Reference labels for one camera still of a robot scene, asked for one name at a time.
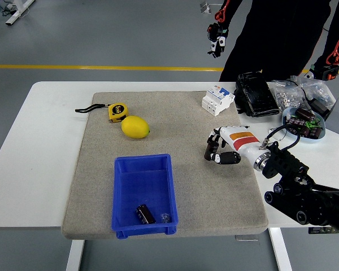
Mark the person's right hand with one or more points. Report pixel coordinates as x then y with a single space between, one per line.
219 39

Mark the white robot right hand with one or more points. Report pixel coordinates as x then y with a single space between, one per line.
243 141

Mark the person's left hand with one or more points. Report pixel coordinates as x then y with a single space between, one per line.
310 74

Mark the person's left forearm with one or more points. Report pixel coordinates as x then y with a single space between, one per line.
336 39

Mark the person's right forearm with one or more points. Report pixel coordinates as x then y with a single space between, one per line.
228 9

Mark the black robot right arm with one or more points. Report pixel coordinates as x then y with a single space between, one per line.
296 183

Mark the blue plastic box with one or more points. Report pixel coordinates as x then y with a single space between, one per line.
144 189

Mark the clear bag of screws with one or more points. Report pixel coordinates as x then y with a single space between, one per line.
317 89

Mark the black orange wrist tracker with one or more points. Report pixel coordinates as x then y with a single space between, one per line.
326 73

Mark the clear bag of metal nuts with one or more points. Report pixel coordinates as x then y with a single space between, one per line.
285 96

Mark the black power adapter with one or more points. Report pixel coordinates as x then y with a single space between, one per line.
320 107

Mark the white floor stand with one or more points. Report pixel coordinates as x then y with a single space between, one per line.
206 7

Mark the black glossy case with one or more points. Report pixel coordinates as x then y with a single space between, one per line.
257 94

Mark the white circuit breaker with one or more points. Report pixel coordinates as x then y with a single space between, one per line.
216 100

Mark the green plastic connector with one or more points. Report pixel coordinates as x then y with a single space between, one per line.
310 124

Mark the person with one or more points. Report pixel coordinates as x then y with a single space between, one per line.
274 36

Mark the light blue bowl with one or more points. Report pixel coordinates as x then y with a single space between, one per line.
320 139

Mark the grey-brown mat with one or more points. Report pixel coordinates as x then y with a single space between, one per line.
169 135

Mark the yellow lemon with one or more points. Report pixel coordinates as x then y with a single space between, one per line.
135 127

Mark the small clear plastic bag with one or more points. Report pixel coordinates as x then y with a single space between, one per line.
165 218

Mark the white table leg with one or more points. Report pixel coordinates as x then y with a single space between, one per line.
74 255
281 251

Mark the yellow tape measure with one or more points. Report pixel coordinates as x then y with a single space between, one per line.
118 112

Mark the metal bracket under table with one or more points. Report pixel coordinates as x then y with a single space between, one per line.
246 237

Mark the white desk frame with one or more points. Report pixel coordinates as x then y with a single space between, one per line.
18 12

